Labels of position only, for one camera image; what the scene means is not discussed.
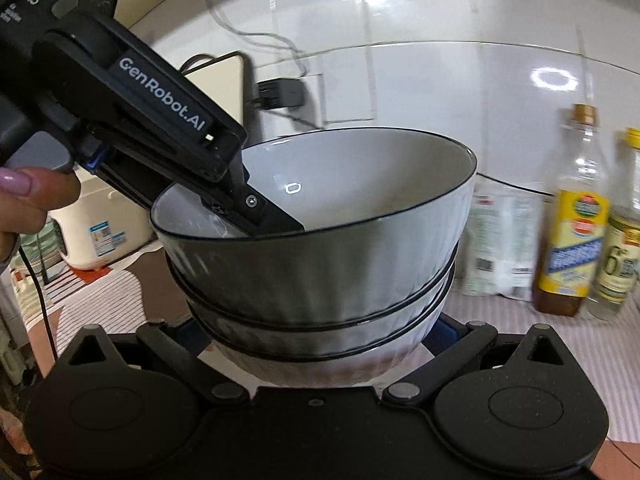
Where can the yellow label cooking wine bottle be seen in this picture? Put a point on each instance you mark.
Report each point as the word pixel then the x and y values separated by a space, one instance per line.
pixel 575 240

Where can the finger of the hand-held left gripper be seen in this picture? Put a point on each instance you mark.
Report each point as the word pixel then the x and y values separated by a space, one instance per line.
pixel 265 217

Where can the person's left hand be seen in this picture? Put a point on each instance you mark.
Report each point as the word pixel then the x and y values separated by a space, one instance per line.
pixel 35 192

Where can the white ribbed bowl black rim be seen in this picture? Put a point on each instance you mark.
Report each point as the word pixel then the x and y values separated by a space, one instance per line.
pixel 325 372
pixel 325 260
pixel 325 344

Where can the white rice cooker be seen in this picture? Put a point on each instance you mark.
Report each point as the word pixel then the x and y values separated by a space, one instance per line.
pixel 100 220

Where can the white cutting board brown edge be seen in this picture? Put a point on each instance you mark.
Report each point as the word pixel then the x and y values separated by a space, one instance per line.
pixel 220 90

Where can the clear vinegar bottle yellow cap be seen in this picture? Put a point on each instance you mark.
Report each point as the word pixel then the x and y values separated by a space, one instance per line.
pixel 620 270

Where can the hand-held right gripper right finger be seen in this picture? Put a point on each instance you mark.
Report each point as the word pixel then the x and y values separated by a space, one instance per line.
pixel 447 334

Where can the white seasoning bag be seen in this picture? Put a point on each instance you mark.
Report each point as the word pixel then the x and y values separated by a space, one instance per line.
pixel 500 250

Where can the black plug adapter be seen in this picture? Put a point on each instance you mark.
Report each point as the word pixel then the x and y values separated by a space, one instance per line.
pixel 282 94

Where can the striped brown printed tablecloth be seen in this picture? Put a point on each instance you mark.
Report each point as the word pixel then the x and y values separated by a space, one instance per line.
pixel 500 312

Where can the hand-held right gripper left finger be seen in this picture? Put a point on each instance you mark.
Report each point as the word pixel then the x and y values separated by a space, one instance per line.
pixel 175 350

